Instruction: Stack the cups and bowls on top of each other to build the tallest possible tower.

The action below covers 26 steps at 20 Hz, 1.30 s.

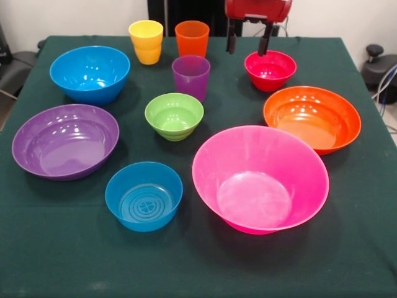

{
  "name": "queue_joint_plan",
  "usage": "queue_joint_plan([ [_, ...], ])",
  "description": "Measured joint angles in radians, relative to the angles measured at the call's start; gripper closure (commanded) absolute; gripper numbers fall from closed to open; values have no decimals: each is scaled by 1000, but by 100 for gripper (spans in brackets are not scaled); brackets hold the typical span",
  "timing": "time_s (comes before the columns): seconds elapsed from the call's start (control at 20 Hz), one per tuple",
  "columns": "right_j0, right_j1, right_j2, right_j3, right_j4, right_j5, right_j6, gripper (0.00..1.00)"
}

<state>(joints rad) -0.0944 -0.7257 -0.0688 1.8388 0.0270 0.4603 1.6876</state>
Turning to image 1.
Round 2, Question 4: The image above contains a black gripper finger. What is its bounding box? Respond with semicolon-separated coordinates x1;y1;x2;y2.
257;23;274;57
225;17;239;55

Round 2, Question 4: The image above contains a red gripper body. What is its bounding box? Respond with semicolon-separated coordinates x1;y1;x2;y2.
225;0;294;24

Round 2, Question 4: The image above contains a purple plastic cup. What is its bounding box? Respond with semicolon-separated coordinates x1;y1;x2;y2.
171;55;212;103

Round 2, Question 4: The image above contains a red plastic bowl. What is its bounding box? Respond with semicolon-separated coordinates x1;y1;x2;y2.
244;50;298;93

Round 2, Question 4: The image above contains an orange plastic cup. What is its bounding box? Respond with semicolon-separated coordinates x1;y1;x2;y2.
174;20;210;59

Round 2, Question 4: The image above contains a yellow plastic cup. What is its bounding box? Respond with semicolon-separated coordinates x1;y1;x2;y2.
128;19;164;66

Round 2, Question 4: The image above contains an orange plastic bowl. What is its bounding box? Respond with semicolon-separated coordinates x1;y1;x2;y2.
263;86;362;156

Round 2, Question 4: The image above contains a green plastic bowl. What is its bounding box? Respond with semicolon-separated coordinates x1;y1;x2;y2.
144;93;205;142

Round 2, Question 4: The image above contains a pink plastic bowl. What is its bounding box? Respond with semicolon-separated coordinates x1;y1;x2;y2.
192;125;330;235

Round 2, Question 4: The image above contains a large blue plastic bowl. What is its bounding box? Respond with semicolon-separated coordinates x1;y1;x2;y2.
49;45;131;107

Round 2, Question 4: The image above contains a small blue plastic bowl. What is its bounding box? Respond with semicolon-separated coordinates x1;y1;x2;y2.
104;161;184;233

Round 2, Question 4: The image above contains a purple plastic bowl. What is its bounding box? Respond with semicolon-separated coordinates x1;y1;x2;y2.
11;104;120;182

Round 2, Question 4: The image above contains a black chair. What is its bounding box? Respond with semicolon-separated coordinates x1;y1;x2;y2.
0;23;47;100

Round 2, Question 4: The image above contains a dark green tablecloth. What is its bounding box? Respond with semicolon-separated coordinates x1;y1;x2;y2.
0;35;397;298

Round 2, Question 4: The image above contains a black cable with plug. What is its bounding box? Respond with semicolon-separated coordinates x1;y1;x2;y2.
272;15;290;38

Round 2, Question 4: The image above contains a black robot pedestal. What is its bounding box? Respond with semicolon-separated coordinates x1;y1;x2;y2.
148;0;246;37

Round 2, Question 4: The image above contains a grey and blue cable bundle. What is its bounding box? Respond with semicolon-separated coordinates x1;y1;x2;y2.
371;63;397;108

